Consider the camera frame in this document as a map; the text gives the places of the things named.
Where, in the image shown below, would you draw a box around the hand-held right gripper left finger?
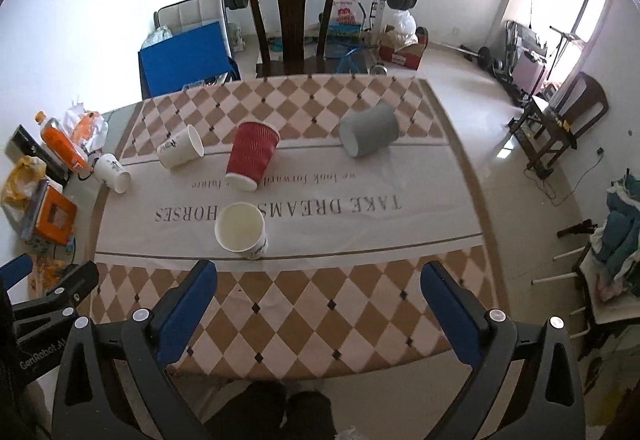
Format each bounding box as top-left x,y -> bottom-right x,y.
52,260 -> 218,440

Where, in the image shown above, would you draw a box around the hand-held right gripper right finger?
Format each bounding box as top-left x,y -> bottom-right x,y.
420,261 -> 587,440

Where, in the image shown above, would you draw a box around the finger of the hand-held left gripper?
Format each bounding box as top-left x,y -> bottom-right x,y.
0,254 -> 34,289
10,261 -> 100,337

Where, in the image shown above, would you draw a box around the white paper cup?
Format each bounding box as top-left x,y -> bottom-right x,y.
156,124 -> 205,171
94,153 -> 132,194
214,202 -> 269,261

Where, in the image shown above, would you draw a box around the red ribbed paper cup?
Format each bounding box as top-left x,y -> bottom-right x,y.
225,121 -> 281,192

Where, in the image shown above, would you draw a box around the grey cup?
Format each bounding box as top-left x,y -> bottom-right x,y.
338,102 -> 399,158

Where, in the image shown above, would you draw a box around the orange packet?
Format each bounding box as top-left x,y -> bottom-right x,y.
27,255 -> 69,301

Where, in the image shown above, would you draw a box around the orange box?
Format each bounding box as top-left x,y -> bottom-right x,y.
20,180 -> 79,244

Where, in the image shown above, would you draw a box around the yellow plastic bag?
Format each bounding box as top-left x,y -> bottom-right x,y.
0,156 -> 48,221

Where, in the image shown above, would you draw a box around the checked printed tablecloth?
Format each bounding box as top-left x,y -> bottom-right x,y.
85,74 -> 503,378

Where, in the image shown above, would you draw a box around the black box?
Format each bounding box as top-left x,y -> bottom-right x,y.
4,125 -> 71,185

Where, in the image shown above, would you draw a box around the person's dark trousered legs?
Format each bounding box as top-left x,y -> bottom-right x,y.
206,380 -> 337,440

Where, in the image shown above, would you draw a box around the orange drink bottle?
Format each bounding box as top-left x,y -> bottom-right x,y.
34,111 -> 91,172

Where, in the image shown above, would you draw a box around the white-legged chair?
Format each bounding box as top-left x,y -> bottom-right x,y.
531,240 -> 640,363

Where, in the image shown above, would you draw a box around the crumpled snack bag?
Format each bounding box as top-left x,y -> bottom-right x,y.
62,102 -> 109,154

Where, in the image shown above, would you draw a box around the pile of clothes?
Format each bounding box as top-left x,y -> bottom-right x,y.
592,175 -> 640,305

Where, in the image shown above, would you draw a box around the dark wooden side chair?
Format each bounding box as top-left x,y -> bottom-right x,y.
509,72 -> 610,179

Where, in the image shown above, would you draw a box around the blue board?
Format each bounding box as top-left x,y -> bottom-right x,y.
138,21 -> 242,99

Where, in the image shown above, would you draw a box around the small barbell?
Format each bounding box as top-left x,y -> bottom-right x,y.
444,44 -> 494,69

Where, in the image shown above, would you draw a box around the exercise machine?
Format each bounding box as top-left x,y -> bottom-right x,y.
501,20 -> 551,106

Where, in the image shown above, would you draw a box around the cardboard box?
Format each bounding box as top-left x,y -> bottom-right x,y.
378,27 -> 430,70

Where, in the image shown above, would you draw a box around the clear plastic bag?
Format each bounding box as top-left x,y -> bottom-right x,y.
144,26 -> 174,51

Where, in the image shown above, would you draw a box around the white plastic bag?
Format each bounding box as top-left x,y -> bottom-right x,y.
387,10 -> 418,45

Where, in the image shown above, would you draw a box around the black tripod stand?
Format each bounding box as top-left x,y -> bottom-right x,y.
542,24 -> 589,85

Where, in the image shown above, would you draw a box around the white cushioned bench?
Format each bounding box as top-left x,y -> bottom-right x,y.
153,0 -> 231,55

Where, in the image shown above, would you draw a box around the black floor cable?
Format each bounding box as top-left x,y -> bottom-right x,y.
524,147 -> 607,207

